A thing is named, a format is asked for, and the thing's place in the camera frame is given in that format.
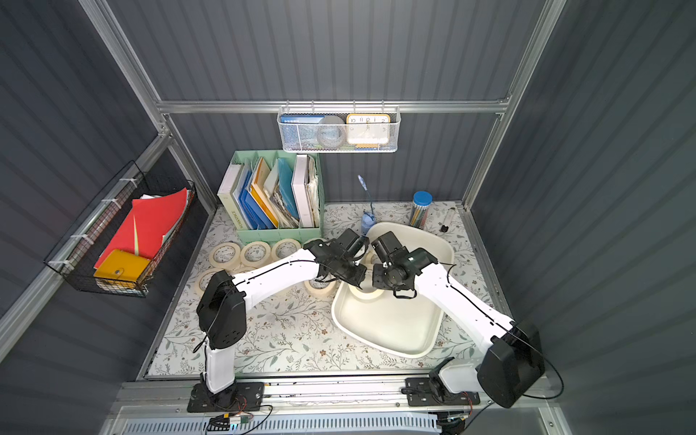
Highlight grey tape roll in basket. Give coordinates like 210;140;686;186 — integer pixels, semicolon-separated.
316;115;346;150

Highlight white binder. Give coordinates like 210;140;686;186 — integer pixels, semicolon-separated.
292;155;315;228

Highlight clear tube of coloured pencils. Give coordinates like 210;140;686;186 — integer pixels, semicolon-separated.
409;190;433;229

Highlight white wire wall basket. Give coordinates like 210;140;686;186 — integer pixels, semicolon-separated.
277;104;402;154

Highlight white plastic storage box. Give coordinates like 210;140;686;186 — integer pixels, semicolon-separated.
332;222;455;359

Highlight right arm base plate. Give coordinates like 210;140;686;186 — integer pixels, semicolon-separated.
401;377;480;408

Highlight black wire side basket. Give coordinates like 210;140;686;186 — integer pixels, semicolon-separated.
45;161;197;297

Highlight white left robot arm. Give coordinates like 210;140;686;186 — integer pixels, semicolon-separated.
196;229;368;394

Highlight yellow wallet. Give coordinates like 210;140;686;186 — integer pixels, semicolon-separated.
94;249;150;283

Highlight floral patterned table mat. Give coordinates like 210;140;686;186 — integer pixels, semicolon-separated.
139;201;493;380

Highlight blue box in basket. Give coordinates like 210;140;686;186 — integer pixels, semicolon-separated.
278;114;324;152

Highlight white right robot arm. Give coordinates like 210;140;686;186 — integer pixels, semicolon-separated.
372;232;546;409

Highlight blue folder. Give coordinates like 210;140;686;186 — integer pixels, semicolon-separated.
234;164;273;230

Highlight red paper folder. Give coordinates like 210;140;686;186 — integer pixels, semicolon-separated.
94;188;192;271

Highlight yellow white alarm clock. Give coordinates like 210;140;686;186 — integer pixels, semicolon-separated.
345;113;392;147

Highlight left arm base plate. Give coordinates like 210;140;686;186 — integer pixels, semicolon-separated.
187;382;266;413

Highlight mint green file organizer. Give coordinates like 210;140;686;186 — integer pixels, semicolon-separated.
232;150;326;244

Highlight white slotted cable duct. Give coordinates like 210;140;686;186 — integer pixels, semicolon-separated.
115;413;440;434

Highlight cream book with black lettering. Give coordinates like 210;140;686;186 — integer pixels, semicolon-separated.
217;163;248;230

